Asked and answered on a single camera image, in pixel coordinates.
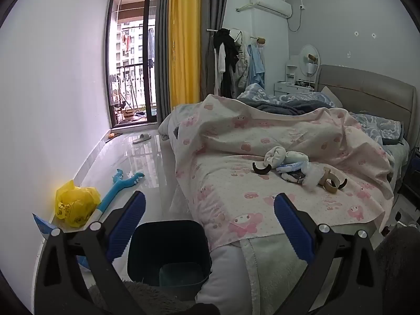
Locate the pale green fleece blanket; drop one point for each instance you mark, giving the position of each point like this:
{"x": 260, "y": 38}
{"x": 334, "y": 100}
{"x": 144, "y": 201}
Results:
{"x": 275, "y": 269}

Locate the dark grey blanket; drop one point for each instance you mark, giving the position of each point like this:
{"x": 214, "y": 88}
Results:
{"x": 282, "y": 106}

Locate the grey curtain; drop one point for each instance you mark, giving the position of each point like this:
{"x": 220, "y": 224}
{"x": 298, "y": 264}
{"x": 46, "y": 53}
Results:
{"x": 162, "y": 39}

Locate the yellow plastic bag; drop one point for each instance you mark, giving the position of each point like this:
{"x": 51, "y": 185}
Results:
{"x": 77, "y": 203}

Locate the balcony railing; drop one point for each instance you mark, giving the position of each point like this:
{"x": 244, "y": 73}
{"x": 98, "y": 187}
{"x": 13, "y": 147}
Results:
{"x": 134, "y": 82}

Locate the cardboard tape roll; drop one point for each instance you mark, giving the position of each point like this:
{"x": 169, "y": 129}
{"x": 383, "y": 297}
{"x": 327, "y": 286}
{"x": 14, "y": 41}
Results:
{"x": 333, "y": 183}

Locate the black framed balcony door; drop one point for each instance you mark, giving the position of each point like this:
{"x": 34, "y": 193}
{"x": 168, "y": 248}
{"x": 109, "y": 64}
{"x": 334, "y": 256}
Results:
{"x": 131, "y": 55}

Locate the dark fleece cloth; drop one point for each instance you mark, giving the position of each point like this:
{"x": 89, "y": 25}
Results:
{"x": 144, "y": 297}

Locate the white air conditioner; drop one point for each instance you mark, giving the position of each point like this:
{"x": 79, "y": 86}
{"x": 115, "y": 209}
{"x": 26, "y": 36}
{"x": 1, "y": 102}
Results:
{"x": 269, "y": 5}

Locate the dark teal trash bin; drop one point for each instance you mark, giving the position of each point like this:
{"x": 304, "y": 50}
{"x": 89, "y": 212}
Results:
{"x": 164, "y": 242}

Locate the white slipper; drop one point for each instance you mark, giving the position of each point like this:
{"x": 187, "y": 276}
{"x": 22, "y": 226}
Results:
{"x": 141, "y": 138}

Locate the blue dinosaur grabber toy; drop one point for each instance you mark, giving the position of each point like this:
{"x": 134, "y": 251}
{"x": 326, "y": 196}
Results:
{"x": 113, "y": 192}

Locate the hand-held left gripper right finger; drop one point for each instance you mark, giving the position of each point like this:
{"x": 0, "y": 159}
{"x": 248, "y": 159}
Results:
{"x": 292, "y": 229}

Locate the beige pillow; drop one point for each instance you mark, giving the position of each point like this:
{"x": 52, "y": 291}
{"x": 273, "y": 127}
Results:
{"x": 331, "y": 96}

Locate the black jacket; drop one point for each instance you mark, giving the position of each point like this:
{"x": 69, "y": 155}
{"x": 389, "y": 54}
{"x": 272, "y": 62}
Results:
{"x": 227, "y": 55}

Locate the rolled white sock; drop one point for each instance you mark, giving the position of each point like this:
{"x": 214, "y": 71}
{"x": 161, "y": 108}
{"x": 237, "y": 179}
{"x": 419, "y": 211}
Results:
{"x": 275, "y": 156}

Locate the pink printed blanket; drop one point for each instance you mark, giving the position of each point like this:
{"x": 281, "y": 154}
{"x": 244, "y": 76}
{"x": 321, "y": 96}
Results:
{"x": 229, "y": 144}

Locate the white standing fan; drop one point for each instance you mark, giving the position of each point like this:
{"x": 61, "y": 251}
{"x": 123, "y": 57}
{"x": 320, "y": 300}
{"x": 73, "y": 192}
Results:
{"x": 309, "y": 60}

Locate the yellow curtain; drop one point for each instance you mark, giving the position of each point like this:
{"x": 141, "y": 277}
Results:
{"x": 183, "y": 39}

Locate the clear plastic wrap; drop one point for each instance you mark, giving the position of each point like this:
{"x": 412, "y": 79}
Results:
{"x": 313, "y": 175}

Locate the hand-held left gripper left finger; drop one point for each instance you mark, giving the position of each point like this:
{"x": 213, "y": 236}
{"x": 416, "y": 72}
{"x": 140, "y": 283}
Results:
{"x": 126, "y": 226}

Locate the blue cloud quilt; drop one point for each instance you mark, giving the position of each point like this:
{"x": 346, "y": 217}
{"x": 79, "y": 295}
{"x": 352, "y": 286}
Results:
{"x": 262, "y": 93}

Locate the light blue shirt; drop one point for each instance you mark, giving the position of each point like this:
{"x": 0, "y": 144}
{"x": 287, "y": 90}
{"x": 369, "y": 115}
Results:
{"x": 257, "y": 65}

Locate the grey padded headboard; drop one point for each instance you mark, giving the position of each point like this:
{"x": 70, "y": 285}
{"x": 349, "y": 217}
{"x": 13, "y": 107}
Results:
{"x": 367, "y": 92}

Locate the black tape roll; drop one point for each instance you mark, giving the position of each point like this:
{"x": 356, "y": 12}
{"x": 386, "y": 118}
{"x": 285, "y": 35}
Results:
{"x": 261, "y": 170}

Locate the white duvet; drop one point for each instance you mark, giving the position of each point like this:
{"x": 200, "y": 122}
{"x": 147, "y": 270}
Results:
{"x": 226, "y": 279}

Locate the white hanging garment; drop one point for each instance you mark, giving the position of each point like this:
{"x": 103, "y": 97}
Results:
{"x": 221, "y": 59}

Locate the beige hanging coat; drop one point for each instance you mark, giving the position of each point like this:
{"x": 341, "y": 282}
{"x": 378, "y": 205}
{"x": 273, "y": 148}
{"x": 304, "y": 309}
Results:
{"x": 243, "y": 65}

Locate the white vanity desk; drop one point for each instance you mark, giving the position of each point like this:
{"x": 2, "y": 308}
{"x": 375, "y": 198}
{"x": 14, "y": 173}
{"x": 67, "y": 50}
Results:
{"x": 288, "y": 87}

